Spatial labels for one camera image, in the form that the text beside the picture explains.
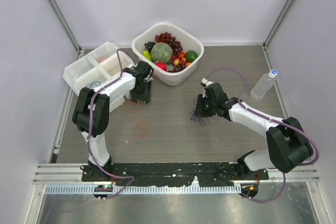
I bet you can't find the purple thin wire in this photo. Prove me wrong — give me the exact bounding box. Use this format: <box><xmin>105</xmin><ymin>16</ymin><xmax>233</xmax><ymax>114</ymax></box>
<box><xmin>189</xmin><ymin>97</ymin><xmax>212</xmax><ymax>126</ymax></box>

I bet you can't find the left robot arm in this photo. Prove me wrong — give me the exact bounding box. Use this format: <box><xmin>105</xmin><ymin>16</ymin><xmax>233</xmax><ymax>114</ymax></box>
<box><xmin>72</xmin><ymin>61</ymin><xmax>154</xmax><ymax>182</ymax></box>

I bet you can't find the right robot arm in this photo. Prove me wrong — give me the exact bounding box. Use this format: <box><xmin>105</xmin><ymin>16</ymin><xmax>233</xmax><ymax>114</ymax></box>
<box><xmin>194</xmin><ymin>79</ymin><xmax>314</xmax><ymax>179</ymax></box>

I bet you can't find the red apple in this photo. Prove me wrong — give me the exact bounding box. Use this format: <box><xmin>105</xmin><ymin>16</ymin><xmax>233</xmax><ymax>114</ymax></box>
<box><xmin>155</xmin><ymin>62</ymin><xmax>167</xmax><ymax>71</ymax></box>

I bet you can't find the yellow pear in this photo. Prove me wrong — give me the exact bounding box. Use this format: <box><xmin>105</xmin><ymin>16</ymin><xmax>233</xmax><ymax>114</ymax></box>
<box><xmin>142</xmin><ymin>50</ymin><xmax>152</xmax><ymax>61</ymax></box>

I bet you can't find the green melon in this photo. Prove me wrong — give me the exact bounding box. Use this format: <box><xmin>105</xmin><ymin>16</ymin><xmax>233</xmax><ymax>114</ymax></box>
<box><xmin>151</xmin><ymin>42</ymin><xmax>173</xmax><ymax>63</ymax></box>

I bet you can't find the dark grapes bunch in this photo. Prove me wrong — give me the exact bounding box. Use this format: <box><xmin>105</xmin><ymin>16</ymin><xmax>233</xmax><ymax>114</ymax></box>
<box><xmin>144</xmin><ymin>41</ymin><xmax>156</xmax><ymax>52</ymax></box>

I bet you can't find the white compartment tray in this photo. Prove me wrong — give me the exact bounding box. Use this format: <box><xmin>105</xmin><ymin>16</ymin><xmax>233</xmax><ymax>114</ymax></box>
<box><xmin>62</xmin><ymin>41</ymin><xmax>137</xmax><ymax>113</ymax></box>

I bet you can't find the cherries cluster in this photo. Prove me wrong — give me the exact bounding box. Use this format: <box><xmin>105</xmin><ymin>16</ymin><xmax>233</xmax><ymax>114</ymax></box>
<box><xmin>167</xmin><ymin>51</ymin><xmax>191</xmax><ymax>73</ymax></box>

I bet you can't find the green lime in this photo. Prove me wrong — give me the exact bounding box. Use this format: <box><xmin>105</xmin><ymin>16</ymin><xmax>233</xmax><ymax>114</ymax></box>
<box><xmin>185</xmin><ymin>50</ymin><xmax>198</xmax><ymax>62</ymax></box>

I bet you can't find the red grapes bunch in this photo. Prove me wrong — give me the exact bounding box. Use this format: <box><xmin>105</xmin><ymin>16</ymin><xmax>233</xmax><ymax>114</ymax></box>
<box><xmin>154</xmin><ymin>32</ymin><xmax>183</xmax><ymax>55</ymax></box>

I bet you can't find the clear water bottle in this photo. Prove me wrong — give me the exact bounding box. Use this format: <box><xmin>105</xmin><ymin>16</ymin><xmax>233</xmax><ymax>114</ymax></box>
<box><xmin>250</xmin><ymin>69</ymin><xmax>278</xmax><ymax>101</ymax></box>

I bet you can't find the white fruit basket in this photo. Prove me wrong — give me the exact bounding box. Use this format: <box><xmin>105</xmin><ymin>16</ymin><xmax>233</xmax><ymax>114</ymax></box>
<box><xmin>132</xmin><ymin>23</ymin><xmax>204</xmax><ymax>86</ymax></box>

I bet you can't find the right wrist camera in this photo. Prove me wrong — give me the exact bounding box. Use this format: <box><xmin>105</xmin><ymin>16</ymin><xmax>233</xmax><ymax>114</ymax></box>
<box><xmin>201</xmin><ymin>78</ymin><xmax>213</xmax><ymax>98</ymax></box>

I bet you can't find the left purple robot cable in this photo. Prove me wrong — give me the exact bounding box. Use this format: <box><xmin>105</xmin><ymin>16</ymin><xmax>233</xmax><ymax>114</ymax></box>
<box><xmin>86</xmin><ymin>48</ymin><xmax>135</xmax><ymax>201</ymax></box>

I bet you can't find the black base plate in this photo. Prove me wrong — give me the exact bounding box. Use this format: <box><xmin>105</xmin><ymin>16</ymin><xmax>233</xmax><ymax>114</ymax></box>
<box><xmin>80</xmin><ymin>162</ymin><xmax>269</xmax><ymax>187</ymax></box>

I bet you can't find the slotted cable duct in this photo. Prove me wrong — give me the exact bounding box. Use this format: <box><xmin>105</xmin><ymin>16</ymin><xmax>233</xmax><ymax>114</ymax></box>
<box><xmin>45</xmin><ymin>183</ymin><xmax>241</xmax><ymax>195</ymax></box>

